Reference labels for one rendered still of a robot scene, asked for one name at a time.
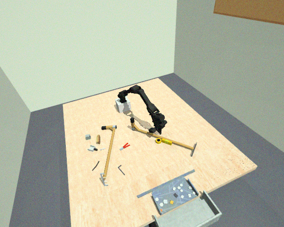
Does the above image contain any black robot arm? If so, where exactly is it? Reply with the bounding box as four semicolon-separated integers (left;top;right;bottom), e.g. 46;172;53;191
117;85;166;129

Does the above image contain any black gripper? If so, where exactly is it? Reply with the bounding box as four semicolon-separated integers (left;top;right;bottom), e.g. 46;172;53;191
149;120;162;134

